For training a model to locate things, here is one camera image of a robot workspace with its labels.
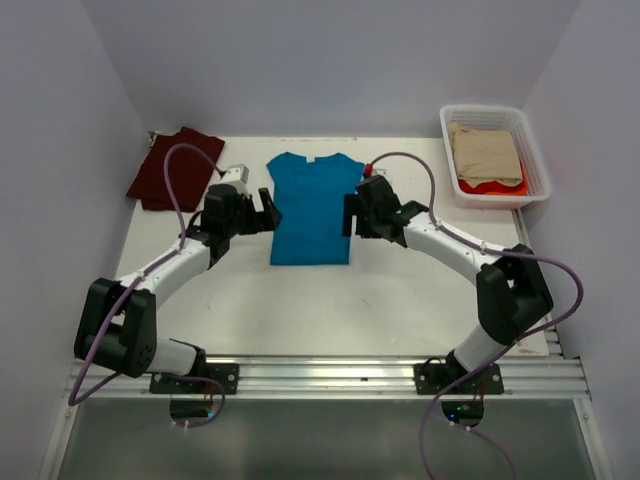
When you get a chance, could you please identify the blue t shirt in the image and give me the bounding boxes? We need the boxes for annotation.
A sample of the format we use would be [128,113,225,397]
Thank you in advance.
[267,152,364,266]

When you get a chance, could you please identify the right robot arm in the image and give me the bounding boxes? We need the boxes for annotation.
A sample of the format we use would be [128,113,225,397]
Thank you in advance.
[343,175,553,393]

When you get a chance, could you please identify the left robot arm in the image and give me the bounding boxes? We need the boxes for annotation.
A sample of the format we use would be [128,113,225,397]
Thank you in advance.
[74,183,282,393]

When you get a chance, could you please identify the folded maroon t shirt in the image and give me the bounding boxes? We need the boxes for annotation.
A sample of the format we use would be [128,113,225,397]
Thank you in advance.
[126,127,225,213]

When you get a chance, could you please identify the beige folded t shirt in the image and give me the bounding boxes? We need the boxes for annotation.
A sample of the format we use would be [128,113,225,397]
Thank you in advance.
[447,123,520,172]

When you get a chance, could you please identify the red orange t shirt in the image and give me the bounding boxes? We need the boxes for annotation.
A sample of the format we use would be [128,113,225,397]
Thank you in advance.
[456,160,528,196]

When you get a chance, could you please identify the white plastic basket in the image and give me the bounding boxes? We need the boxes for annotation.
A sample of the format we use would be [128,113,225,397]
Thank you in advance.
[439,104,551,209]

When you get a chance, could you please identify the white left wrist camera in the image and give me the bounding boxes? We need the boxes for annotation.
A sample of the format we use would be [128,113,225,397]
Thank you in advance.
[220,164,250,189]

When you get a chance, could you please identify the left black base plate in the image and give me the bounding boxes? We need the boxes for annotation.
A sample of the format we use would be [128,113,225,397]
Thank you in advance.
[149,362,240,395]

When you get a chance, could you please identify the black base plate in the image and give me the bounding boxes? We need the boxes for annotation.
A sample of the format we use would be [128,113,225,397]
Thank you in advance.
[149,362,240,395]
[413,357,505,395]

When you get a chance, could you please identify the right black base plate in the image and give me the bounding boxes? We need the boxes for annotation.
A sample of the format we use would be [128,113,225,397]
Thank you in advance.
[413,357,505,395]

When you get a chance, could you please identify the aluminium mounting rail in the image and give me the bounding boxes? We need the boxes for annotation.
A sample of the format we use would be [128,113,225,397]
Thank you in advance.
[64,353,594,401]

